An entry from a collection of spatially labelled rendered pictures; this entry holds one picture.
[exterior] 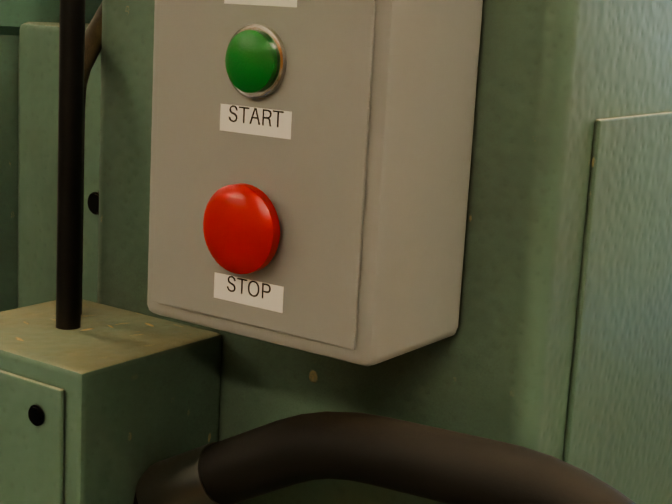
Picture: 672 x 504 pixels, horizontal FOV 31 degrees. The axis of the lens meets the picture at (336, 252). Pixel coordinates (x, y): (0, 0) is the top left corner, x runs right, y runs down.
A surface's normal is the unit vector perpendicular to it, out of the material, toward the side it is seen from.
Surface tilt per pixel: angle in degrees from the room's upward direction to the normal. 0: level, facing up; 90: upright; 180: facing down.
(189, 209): 90
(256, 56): 89
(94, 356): 0
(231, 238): 90
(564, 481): 32
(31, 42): 90
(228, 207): 81
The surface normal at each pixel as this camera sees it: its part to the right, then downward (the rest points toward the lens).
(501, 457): -0.23, -0.78
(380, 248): 0.54, 0.19
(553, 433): 0.82, 0.15
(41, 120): -0.57, 0.13
